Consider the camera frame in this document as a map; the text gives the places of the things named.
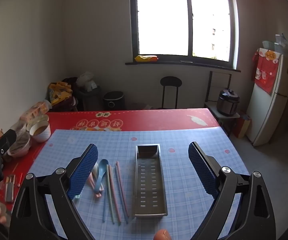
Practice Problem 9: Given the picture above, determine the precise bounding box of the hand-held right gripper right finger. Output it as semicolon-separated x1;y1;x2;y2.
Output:
188;141;277;240

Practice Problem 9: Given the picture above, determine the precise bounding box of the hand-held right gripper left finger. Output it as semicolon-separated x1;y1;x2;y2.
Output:
9;144;99;240

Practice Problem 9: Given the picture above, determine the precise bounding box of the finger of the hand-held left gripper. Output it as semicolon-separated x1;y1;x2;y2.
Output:
0;129;17;156

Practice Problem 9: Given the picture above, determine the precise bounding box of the pink spoon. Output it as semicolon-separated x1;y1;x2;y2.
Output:
87;172;104;200

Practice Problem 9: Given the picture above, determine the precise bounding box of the blue spoon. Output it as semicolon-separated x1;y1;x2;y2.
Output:
95;159;109;194

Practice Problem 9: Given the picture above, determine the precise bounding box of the green chopstick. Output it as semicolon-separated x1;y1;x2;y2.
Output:
106;164;115;225

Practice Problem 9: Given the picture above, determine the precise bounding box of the steel utensil tray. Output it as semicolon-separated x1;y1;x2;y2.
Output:
133;144;168;218

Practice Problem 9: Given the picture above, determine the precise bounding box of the person's right hand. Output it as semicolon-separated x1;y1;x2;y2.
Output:
154;229;170;240

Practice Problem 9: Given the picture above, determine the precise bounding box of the plastic-wrapped bowl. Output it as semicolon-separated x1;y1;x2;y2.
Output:
8;131;32;158

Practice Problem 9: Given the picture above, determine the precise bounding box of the silver case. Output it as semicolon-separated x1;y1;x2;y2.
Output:
5;175;16;203

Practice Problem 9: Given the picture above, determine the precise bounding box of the blue plaid table mat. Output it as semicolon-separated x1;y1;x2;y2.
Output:
28;127;250;240

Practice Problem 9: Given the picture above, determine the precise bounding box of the white patterned bowl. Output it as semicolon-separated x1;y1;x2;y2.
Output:
30;119;51;143

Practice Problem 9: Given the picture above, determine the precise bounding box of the orange snack box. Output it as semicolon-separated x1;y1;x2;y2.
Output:
20;102;50;123

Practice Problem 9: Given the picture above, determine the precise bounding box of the red cardboard box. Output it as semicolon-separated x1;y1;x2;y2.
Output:
234;115;252;138

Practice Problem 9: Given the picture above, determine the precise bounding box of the small white table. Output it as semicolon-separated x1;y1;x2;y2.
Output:
204;101;241;132

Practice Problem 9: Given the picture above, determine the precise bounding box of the dark red cloth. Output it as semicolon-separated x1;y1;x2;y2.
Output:
63;77;80;112

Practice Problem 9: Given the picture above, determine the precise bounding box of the dark trash bin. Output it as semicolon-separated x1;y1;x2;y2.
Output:
78;86;102;111

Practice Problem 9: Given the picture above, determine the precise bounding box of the black pressure cooker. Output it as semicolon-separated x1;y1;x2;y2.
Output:
217;88;240;117

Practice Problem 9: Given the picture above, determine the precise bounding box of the red printed tablecloth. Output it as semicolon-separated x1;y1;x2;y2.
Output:
0;108;220;213

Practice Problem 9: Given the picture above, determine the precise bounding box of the white refrigerator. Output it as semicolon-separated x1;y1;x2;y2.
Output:
246;47;288;147

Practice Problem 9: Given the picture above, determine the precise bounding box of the black metal rack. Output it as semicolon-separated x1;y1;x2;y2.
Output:
206;71;232;103

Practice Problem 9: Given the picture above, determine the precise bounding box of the white plastic bag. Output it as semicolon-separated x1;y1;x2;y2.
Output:
76;72;97;92

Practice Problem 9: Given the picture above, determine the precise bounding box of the black round stool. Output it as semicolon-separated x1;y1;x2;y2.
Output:
160;76;182;109

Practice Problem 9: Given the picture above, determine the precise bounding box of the dark window sill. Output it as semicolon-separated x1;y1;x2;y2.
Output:
125;61;241;73

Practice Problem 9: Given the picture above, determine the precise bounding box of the red printed cloth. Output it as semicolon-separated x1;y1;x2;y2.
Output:
252;50;280;95

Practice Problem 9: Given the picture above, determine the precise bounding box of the yellow packet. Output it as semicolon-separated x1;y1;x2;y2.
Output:
135;55;158;62

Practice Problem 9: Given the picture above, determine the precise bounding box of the dark framed window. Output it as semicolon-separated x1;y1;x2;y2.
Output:
130;0;239;70

